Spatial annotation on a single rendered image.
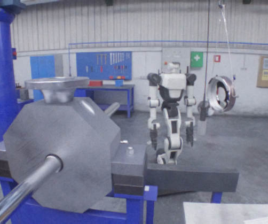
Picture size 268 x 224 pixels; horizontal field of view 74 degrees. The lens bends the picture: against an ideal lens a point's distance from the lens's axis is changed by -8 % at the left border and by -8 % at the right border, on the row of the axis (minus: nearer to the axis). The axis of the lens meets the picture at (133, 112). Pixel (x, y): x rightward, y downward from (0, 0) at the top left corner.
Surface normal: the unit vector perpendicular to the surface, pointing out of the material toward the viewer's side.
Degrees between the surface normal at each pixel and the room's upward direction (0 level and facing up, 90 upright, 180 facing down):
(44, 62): 90
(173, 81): 90
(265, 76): 90
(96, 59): 90
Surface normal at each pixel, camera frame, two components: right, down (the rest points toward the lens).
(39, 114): -0.14, 0.24
